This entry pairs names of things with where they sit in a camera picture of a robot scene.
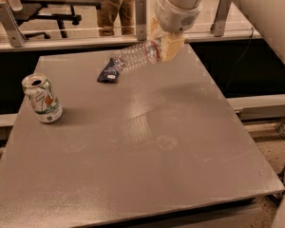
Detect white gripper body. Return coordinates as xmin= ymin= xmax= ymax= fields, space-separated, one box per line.
xmin=154 ymin=0 xmax=200 ymax=33

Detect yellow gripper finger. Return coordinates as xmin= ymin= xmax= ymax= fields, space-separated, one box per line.
xmin=161 ymin=34 xmax=185 ymax=62
xmin=149 ymin=16 xmax=162 ymax=40

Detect clear plastic water bottle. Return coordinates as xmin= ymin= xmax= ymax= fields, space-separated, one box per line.
xmin=111 ymin=39 xmax=162 ymax=74

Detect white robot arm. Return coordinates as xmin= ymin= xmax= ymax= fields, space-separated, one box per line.
xmin=150 ymin=0 xmax=285 ymax=65

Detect person in tan trousers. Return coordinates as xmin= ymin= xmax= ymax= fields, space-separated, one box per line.
xmin=97 ymin=0 xmax=135 ymax=36

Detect dark blue snack wrapper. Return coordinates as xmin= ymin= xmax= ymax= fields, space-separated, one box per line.
xmin=97 ymin=58 xmax=120 ymax=84

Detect black background table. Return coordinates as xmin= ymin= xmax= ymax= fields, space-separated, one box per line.
xmin=11 ymin=0 xmax=103 ymax=38

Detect white green soda can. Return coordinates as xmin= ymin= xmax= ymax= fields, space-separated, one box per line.
xmin=22 ymin=73 xmax=63 ymax=124

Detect middle metal barrier bracket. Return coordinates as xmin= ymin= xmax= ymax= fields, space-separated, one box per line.
xmin=135 ymin=0 xmax=147 ymax=41

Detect metal barrier bracket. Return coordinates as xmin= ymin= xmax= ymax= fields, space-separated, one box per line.
xmin=211 ymin=0 xmax=231 ymax=37
xmin=135 ymin=0 xmax=147 ymax=41
xmin=0 ymin=2 xmax=25 ymax=48

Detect right metal barrier bracket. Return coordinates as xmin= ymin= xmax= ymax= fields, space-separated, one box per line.
xmin=211 ymin=0 xmax=231 ymax=37

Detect left metal barrier bracket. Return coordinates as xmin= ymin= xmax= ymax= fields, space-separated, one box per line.
xmin=0 ymin=2 xmax=25 ymax=48

